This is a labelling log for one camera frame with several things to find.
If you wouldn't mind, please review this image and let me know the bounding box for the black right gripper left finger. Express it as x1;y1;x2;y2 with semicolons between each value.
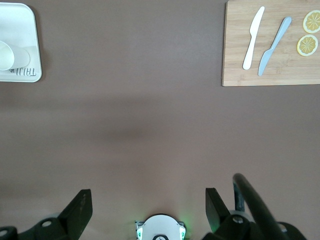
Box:
0;189;93;240

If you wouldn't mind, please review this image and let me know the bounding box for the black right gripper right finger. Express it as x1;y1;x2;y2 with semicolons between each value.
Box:
201;187;307;240

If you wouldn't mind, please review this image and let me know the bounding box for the brown table cover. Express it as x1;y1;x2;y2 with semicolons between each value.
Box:
0;0;320;240

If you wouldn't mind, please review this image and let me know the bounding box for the bamboo cutting board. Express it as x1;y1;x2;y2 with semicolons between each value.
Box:
221;0;320;88

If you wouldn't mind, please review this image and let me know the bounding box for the white plastic knife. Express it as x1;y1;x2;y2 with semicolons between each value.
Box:
242;6;266;71

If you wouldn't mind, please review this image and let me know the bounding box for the yellow lemon slice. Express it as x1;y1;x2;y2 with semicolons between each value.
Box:
302;9;320;34
296;34;319;57

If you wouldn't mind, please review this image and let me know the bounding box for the grey plastic knife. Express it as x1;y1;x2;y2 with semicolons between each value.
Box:
257;16;293;77

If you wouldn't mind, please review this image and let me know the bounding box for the cream bear print tray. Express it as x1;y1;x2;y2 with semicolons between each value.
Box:
0;2;43;83

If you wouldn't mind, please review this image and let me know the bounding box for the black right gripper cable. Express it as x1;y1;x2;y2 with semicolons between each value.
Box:
232;173;292;240

